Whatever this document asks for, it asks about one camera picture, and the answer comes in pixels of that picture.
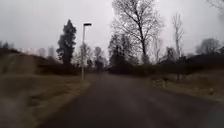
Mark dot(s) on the dark bushes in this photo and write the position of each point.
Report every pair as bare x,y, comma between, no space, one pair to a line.
56,69

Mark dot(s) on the dark asphalt path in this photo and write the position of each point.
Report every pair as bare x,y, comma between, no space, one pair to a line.
123,106

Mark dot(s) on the group of bare trees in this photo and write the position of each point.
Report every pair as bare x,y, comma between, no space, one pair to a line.
98,60

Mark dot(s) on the cluster of dark conifers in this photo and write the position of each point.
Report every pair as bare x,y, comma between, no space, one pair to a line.
118,53

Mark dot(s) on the round bare tree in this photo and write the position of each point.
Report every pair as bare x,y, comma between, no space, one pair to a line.
207,46

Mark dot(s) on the brown grass verge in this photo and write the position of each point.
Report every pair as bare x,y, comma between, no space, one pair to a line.
43,93

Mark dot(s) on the dark hedge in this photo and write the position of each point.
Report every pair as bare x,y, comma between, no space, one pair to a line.
140,69

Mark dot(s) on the large bare tree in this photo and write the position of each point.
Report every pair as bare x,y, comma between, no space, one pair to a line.
142,43

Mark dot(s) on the tall dark conifer tree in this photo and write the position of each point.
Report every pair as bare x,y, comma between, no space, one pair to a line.
66,43

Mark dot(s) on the street lamp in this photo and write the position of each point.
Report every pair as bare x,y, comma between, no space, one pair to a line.
83,53

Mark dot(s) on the thin bare tree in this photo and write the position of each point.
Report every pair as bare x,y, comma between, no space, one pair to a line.
178,40

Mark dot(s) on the brown grass strip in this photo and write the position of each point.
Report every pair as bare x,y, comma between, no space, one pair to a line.
196,83

